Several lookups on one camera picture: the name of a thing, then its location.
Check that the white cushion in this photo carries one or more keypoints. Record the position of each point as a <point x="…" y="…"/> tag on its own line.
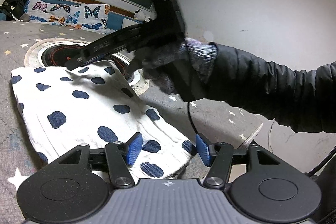
<point x="128" y="23"/>

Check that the butterfly print long cushion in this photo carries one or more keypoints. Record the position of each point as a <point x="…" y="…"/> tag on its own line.
<point x="52" y="11"/>

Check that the person's right forearm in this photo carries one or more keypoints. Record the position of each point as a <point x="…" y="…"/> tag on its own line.
<point x="275" y="87"/>

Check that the butterfly print pillow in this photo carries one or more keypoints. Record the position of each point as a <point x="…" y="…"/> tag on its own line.
<point x="93" y="15"/>

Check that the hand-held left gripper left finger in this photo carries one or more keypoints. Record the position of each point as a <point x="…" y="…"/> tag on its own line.
<point x="135" y="146"/>

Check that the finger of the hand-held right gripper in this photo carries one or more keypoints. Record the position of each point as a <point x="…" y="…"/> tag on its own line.
<point x="81" y="61"/>

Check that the person's right hand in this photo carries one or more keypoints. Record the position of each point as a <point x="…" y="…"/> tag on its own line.
<point x="162" y="71"/>

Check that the white black plush toy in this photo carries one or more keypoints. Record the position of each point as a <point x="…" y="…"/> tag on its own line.
<point x="140" y="15"/>

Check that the round induction cooktop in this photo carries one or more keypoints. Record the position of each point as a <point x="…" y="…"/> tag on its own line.
<point x="31" y="53"/>

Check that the white navy polka-dot clothes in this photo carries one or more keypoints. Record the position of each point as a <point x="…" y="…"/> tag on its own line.
<point x="78" y="113"/>

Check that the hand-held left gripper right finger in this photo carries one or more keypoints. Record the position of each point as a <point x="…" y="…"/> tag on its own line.
<point x="203" y="149"/>

